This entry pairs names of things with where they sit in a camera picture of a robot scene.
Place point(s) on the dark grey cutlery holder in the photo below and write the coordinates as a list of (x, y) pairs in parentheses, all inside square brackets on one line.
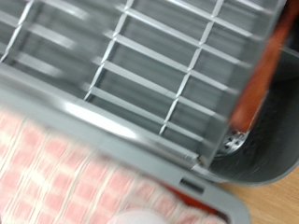
[(274, 155)]

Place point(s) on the reddish brown wooden spoon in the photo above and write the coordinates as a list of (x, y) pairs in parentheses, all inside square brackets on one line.
[(255, 93)]

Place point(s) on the white plastic mug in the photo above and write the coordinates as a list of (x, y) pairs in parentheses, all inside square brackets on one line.
[(140, 217)]

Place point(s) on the orange liner sheet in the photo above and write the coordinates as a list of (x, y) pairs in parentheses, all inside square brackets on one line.
[(193, 199)]

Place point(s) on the grey dish drying rack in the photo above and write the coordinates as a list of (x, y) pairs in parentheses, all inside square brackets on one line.
[(146, 68)]

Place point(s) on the pink checked towel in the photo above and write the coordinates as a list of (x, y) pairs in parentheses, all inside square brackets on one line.
[(62, 174)]

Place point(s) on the grey plastic crate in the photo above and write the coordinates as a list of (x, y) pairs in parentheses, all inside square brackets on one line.
[(124, 146)]

